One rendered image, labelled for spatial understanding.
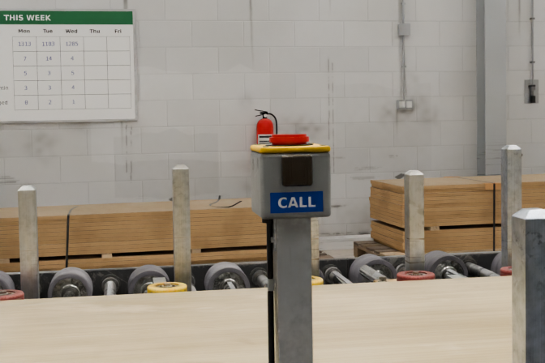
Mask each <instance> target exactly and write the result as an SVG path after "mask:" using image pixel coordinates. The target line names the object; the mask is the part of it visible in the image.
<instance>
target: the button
mask: <svg viewBox="0 0 545 363"><path fill-rule="evenodd" d="M269 142H270V143H272V145H300V144H307V142H309V136H307V134H280V135H272V137H269Z"/></svg>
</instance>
